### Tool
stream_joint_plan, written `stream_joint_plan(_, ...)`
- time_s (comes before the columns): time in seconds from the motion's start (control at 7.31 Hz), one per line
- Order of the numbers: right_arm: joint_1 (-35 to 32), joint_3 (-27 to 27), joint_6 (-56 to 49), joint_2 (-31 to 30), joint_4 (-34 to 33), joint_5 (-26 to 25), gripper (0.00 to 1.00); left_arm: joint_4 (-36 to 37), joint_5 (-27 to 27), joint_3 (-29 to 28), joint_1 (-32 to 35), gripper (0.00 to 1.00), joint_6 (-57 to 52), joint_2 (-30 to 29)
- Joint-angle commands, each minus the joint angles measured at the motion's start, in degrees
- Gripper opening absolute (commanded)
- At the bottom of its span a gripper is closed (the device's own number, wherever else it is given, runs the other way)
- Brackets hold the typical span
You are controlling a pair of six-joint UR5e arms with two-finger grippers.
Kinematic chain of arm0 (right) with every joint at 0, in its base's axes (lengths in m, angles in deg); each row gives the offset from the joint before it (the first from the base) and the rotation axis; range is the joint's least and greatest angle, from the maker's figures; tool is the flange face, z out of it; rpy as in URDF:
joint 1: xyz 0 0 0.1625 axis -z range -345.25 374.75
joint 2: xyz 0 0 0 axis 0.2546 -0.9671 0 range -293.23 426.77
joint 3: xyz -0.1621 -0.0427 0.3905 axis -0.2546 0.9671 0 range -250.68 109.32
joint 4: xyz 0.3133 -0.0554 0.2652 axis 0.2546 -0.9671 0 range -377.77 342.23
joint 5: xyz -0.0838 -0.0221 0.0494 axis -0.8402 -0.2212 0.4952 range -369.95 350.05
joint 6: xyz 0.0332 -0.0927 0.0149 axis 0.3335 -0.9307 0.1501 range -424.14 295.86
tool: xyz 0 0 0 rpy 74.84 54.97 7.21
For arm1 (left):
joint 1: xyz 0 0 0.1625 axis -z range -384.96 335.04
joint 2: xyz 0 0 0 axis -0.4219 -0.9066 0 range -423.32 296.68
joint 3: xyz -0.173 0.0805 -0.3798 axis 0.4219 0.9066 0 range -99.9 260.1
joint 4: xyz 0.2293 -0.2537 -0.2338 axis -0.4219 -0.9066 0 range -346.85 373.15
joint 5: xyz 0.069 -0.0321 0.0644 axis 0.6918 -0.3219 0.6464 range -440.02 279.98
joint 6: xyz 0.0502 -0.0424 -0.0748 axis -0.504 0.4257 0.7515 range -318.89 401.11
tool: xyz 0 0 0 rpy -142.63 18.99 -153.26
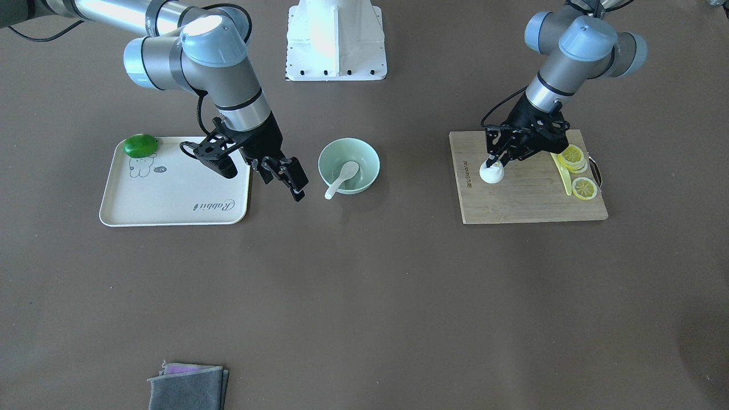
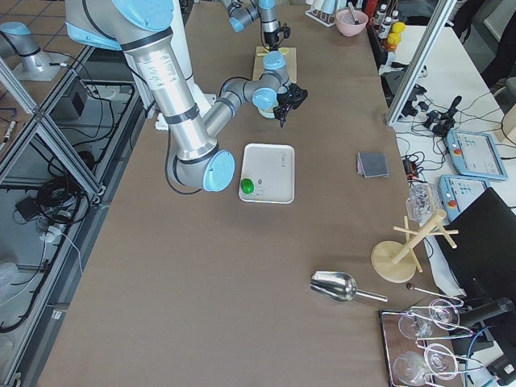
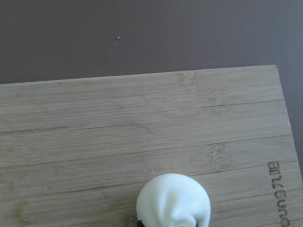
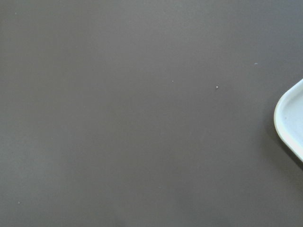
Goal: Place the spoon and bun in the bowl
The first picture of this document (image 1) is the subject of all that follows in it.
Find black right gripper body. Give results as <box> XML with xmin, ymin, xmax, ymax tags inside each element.
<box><xmin>180</xmin><ymin>114</ymin><xmax>285</xmax><ymax>184</ymax></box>

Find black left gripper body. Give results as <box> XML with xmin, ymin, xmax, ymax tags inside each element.
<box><xmin>484</xmin><ymin>94</ymin><xmax>570</xmax><ymax>161</ymax></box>

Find white ceramic spoon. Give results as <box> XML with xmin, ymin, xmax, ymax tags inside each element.
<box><xmin>325</xmin><ymin>161</ymin><xmax>359</xmax><ymax>200</ymax></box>

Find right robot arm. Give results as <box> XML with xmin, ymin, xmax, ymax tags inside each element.
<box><xmin>2</xmin><ymin>1</ymin><xmax>308</xmax><ymax>202</ymax></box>

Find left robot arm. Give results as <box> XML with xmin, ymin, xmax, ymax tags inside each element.
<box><xmin>481</xmin><ymin>1</ymin><xmax>648</xmax><ymax>169</ymax></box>

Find light green bowl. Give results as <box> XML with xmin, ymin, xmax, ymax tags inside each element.
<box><xmin>318</xmin><ymin>138</ymin><xmax>380</xmax><ymax>198</ymax></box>

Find bamboo cutting board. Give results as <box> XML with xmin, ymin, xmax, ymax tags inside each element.
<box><xmin>449</xmin><ymin>130</ymin><xmax>608</xmax><ymax>225</ymax></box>

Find stacked lemon slices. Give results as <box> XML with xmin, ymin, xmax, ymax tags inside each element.
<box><xmin>556</xmin><ymin>143</ymin><xmax>588</xmax><ymax>174</ymax></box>

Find cream plastic tray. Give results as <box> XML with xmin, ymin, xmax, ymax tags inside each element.
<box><xmin>99</xmin><ymin>137</ymin><xmax>251</xmax><ymax>227</ymax></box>

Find lemon slice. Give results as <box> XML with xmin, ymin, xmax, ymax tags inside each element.
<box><xmin>572</xmin><ymin>177</ymin><xmax>599</xmax><ymax>200</ymax></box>

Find green lime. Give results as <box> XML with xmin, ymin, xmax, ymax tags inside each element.
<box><xmin>122</xmin><ymin>133</ymin><xmax>159</xmax><ymax>159</ymax></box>

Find grey folded cloth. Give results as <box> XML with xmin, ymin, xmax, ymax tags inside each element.
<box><xmin>148</xmin><ymin>362</ymin><xmax>229</xmax><ymax>409</ymax></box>

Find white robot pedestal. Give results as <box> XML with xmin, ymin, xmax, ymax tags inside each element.
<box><xmin>285</xmin><ymin>1</ymin><xmax>388</xmax><ymax>81</ymax></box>

